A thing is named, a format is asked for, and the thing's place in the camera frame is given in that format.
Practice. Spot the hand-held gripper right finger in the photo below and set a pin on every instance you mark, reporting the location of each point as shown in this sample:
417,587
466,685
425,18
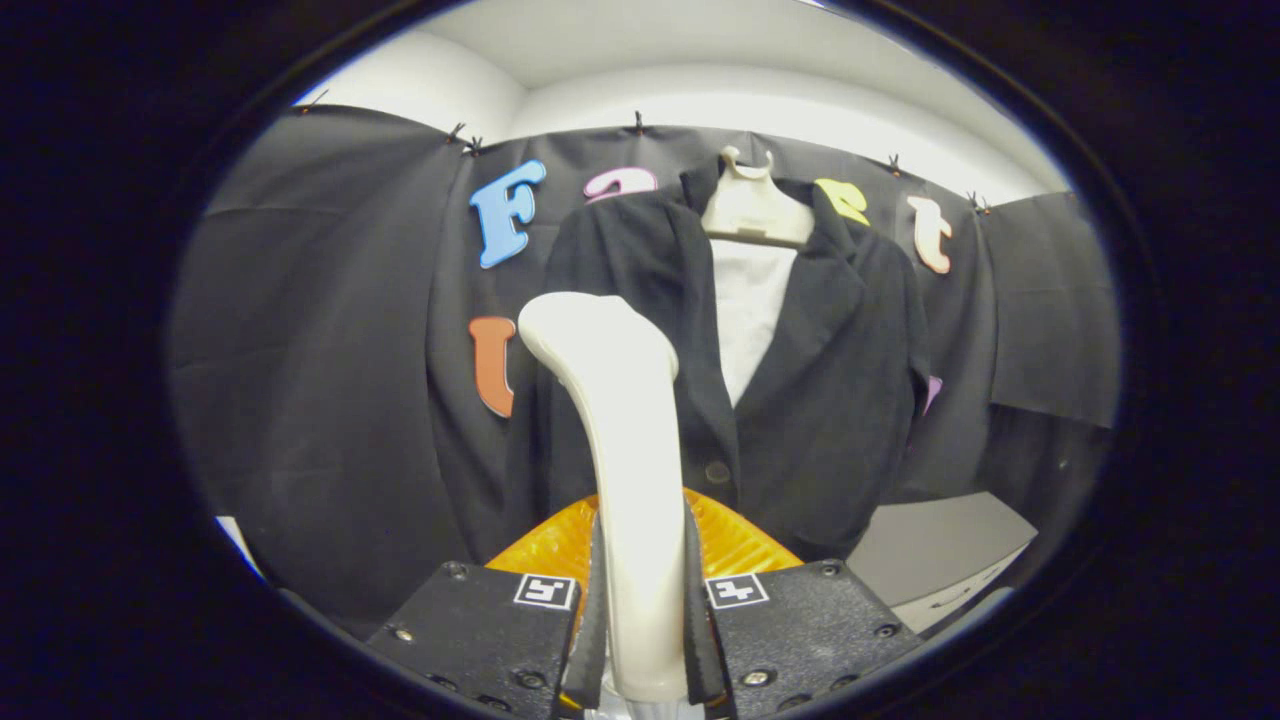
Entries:
790,630

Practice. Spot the grey beige cabinet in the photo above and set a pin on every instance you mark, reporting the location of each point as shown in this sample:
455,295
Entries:
940,540

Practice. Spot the black suit jacket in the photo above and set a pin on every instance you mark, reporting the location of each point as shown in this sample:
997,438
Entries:
830,400

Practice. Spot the cream clothes hanger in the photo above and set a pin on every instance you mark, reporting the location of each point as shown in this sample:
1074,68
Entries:
750,215

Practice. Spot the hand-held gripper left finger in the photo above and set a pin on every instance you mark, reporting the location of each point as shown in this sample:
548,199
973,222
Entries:
480,630

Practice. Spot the black backdrop cloth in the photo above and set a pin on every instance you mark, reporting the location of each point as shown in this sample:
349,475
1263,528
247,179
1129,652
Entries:
330,350

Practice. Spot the white shirt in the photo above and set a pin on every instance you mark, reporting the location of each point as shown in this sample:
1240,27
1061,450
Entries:
750,310

